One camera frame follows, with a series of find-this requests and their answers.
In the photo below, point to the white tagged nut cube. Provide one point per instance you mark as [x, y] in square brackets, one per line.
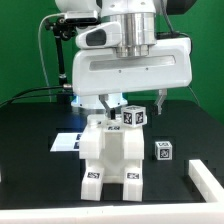
[134, 116]
[163, 150]

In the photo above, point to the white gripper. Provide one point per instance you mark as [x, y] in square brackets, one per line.
[100, 71]

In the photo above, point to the white base tag plate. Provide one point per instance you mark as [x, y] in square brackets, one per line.
[66, 142]

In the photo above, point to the silver camera on stand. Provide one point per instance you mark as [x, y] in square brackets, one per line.
[81, 16]

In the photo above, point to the black camera stand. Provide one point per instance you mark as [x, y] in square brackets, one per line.
[62, 31]

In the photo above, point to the white U-shaped fence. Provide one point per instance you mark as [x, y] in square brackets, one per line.
[210, 212]

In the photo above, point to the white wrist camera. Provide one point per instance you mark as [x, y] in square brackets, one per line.
[105, 35]

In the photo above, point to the white chair seat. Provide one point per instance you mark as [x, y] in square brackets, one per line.
[113, 163]

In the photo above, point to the white chair back frame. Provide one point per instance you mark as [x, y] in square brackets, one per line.
[91, 142]

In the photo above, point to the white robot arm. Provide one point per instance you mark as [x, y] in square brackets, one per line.
[120, 51]

